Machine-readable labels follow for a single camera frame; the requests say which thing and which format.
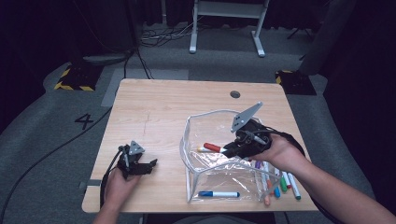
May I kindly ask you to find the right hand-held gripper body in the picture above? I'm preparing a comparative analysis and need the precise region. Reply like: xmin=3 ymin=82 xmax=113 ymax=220
xmin=230 ymin=101 xmax=273 ymax=159

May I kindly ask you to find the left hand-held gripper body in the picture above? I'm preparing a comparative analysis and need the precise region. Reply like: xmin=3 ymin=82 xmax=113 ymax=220
xmin=117 ymin=140 xmax=147 ymax=180

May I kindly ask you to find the red marker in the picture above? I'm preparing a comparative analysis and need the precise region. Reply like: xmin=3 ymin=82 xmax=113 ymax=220
xmin=203 ymin=142 xmax=228 ymax=154

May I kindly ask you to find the clear plastic bag white trim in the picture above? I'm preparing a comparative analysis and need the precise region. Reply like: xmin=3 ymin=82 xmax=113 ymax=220
xmin=179 ymin=108 xmax=283 ymax=203

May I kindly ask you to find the orange marker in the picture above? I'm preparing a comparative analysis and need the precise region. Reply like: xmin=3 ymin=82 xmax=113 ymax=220
xmin=263 ymin=161 xmax=273 ymax=192

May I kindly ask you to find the light blue marker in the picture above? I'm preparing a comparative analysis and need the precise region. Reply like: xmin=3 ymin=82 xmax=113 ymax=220
xmin=271 ymin=169 xmax=281 ymax=199

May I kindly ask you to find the dark green marker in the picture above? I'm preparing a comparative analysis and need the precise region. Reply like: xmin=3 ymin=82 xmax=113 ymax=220
xmin=287 ymin=172 xmax=303 ymax=201

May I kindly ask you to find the person's left hand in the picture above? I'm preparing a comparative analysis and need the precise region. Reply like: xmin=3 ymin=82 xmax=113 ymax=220
xmin=103 ymin=168 xmax=142 ymax=209

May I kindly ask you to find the person's right hand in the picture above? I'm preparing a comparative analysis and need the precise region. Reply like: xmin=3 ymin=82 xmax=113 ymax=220
xmin=247 ymin=133 xmax=310 ymax=175

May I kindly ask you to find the grey tape strip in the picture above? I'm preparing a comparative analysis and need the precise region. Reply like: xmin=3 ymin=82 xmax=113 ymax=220
xmin=78 ymin=178 xmax=103 ymax=190

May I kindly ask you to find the black yellow striped base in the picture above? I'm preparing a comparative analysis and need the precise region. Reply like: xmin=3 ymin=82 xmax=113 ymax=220
xmin=53 ymin=63 xmax=104 ymax=92
xmin=275 ymin=69 xmax=318 ymax=96

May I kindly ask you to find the grey floor strip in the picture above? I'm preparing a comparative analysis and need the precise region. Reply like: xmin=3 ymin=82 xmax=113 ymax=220
xmin=101 ymin=68 xmax=190 ymax=108

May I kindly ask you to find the black tripod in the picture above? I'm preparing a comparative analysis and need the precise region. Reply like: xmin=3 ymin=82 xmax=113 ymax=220
xmin=286 ymin=26 xmax=316 ymax=41

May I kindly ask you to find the grey curtain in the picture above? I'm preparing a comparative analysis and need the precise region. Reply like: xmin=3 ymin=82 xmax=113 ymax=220
xmin=298 ymin=0 xmax=358 ymax=77

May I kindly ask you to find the white metal stand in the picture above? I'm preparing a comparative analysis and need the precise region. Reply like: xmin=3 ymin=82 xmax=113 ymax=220
xmin=189 ymin=0 xmax=271 ymax=58

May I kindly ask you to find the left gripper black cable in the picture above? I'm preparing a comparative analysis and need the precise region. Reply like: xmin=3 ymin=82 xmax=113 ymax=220
xmin=99 ymin=146 xmax=125 ymax=209

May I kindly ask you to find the long black floor cable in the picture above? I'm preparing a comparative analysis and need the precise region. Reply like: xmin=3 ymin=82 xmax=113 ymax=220
xmin=0 ymin=105 xmax=114 ymax=223

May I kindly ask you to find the short black floor cable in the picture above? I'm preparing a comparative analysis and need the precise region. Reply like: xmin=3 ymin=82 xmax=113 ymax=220
xmin=122 ymin=46 xmax=153 ymax=80

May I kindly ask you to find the grey stand base plate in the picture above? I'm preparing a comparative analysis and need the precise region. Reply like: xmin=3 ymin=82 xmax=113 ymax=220
xmin=82 ymin=52 xmax=134 ymax=66

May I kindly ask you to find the bundle of floor cables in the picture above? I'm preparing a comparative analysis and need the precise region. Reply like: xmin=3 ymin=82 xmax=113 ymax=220
xmin=139 ymin=18 xmax=204 ymax=48

